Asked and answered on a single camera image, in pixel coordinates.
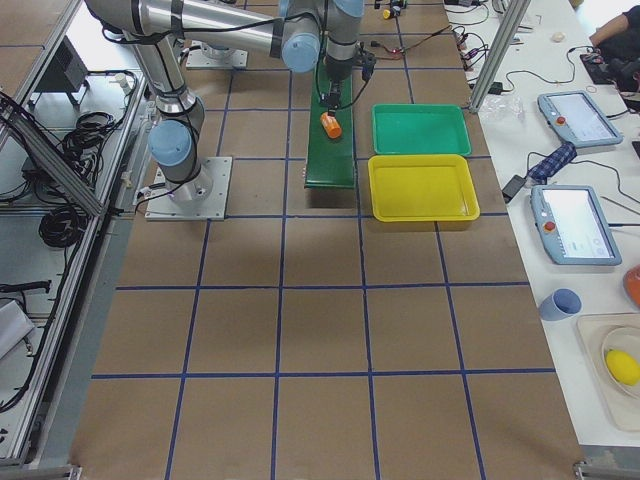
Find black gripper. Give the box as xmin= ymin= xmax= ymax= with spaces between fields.
xmin=322 ymin=62 xmax=353 ymax=111

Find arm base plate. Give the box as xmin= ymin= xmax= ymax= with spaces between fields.
xmin=186 ymin=42 xmax=248 ymax=70
xmin=144 ymin=157 xmax=232 ymax=221

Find orange bowl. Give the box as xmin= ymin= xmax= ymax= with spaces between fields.
xmin=623 ymin=265 xmax=640 ymax=307

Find yellow lemon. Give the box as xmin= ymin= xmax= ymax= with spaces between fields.
xmin=605 ymin=350 xmax=639 ymax=386

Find aluminium frame post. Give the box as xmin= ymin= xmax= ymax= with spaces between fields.
xmin=469 ymin=0 xmax=530 ymax=113

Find green plastic tray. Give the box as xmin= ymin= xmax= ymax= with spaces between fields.
xmin=371 ymin=104 xmax=472 ymax=156

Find black power adapter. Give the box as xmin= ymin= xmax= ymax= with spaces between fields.
xmin=501 ymin=175 xmax=527 ymax=204

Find green conveyor belt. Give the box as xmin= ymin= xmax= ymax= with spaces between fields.
xmin=304 ymin=61 xmax=355 ymax=189

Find lower teach pendant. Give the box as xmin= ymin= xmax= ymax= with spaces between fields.
xmin=530 ymin=185 xmax=622 ymax=266

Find beige tray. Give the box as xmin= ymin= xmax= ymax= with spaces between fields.
xmin=574 ymin=312 xmax=640 ymax=433

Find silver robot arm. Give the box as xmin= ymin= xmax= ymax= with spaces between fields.
xmin=86 ymin=1 xmax=363 ymax=192
xmin=180 ymin=1 xmax=364 ymax=116

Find red black power cable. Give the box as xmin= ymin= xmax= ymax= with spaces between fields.
xmin=369 ymin=22 xmax=454 ymax=59

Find teach pendant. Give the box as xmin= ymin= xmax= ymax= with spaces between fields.
xmin=530 ymin=185 xmax=622 ymax=266
xmin=537 ymin=90 xmax=623 ymax=149

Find yellow plastic tray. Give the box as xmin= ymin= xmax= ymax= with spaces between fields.
xmin=368 ymin=154 xmax=480 ymax=222

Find upper teach pendant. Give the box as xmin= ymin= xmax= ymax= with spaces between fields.
xmin=537 ymin=90 xmax=623 ymax=149

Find blue checkered cloth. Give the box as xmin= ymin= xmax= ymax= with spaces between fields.
xmin=527 ymin=142 xmax=577 ymax=185

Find orange cylinder labeled 4680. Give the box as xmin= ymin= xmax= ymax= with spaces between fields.
xmin=320 ymin=112 xmax=342 ymax=140

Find blue plastic cup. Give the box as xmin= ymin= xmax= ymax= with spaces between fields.
xmin=539 ymin=288 xmax=582 ymax=321

